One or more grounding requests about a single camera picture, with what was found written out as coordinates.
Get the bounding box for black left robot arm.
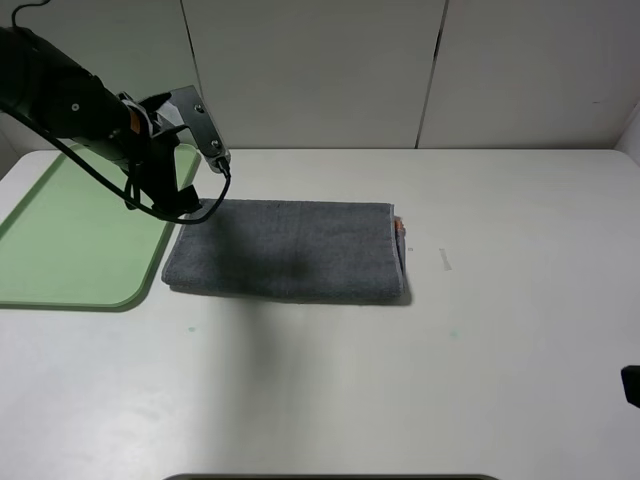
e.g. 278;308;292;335
1;27;201;218

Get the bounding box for light green plastic tray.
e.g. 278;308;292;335
1;154;173;311

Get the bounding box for black left camera cable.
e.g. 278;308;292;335
0;0;234;225

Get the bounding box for grey towel with orange trim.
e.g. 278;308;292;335
161;200;408;305

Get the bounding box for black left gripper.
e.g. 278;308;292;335
107;92;200;218

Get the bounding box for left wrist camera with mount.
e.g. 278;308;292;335
160;86;231;176

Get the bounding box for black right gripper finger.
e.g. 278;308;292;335
621;365;640;406

